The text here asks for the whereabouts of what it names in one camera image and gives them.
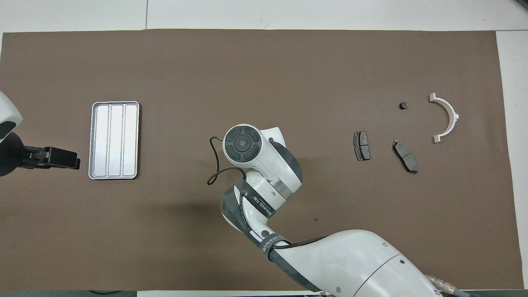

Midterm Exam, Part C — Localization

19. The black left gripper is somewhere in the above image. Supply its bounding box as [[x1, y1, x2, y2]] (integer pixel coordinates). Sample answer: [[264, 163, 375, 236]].
[[0, 132, 81, 177]]

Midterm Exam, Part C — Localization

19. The short dark brake pad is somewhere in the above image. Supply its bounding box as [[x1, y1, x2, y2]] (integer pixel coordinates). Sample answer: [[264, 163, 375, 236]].
[[353, 131, 371, 161]]

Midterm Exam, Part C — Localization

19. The long dark brake pad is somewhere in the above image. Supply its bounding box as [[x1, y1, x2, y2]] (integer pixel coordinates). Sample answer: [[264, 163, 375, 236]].
[[392, 139, 419, 174]]

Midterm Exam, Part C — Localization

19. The silver metal tray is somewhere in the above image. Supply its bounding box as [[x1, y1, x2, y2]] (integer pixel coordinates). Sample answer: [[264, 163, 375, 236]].
[[88, 101, 140, 180]]

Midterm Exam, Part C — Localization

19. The brown table mat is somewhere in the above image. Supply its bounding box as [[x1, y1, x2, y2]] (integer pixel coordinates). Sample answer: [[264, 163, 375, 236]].
[[0, 29, 524, 291]]

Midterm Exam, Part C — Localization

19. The white curved plastic bracket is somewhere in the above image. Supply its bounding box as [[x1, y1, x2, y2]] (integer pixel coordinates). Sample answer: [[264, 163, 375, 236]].
[[429, 93, 460, 144]]

